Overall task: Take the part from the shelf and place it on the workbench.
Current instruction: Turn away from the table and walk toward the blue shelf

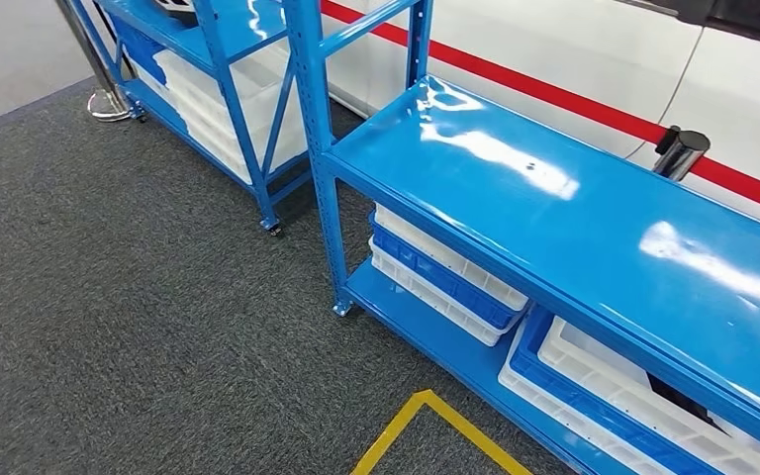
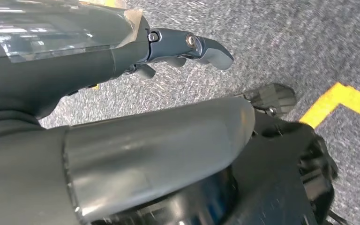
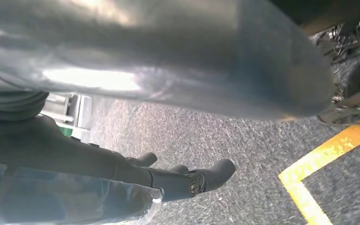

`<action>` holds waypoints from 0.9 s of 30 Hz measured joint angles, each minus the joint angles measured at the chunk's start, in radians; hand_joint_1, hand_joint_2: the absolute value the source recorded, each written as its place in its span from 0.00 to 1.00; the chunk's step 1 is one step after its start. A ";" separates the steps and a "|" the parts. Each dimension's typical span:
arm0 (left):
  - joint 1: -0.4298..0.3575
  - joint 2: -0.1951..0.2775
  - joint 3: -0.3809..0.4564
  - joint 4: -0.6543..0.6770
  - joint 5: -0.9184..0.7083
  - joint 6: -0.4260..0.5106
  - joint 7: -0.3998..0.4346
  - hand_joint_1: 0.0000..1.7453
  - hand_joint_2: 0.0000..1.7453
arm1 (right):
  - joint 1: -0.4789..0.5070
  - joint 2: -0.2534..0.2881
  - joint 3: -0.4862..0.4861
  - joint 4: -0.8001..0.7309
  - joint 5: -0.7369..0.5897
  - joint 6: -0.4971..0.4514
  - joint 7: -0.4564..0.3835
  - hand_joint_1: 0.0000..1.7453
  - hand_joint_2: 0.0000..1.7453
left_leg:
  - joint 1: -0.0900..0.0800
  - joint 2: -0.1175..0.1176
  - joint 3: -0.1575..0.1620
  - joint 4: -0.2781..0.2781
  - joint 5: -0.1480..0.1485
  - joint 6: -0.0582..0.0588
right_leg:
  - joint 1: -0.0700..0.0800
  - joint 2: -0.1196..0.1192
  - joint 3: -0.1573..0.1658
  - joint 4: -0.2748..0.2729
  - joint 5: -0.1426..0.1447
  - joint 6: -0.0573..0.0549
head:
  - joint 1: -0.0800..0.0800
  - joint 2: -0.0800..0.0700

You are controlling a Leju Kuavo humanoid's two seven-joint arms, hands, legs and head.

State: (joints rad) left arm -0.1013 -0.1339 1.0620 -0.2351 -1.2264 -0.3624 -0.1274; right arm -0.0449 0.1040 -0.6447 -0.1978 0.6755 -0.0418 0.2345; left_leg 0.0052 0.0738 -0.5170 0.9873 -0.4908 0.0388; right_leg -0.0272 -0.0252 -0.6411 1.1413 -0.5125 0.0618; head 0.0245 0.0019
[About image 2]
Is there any black robot left leg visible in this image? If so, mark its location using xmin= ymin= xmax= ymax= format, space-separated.
xmin=236 ymin=83 xmax=297 ymax=117

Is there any black robot pelvis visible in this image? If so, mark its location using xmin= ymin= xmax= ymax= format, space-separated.
xmin=91 ymin=110 xmax=352 ymax=225

